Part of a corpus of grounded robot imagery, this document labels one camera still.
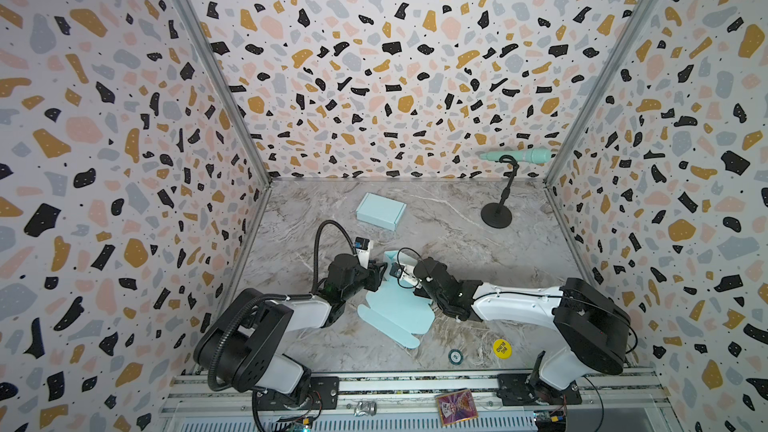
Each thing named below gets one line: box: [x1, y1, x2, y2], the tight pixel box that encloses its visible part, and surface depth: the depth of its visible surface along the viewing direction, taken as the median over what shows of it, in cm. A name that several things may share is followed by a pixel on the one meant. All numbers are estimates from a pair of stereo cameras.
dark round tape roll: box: [448, 349, 464, 365], surface depth 81 cm
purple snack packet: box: [435, 389, 479, 426], surface depth 72 cm
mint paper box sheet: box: [356, 192, 407, 231], surface depth 109 cm
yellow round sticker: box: [493, 338, 513, 360], surface depth 83 cm
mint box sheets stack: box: [357, 250, 435, 349], surface depth 87 cm
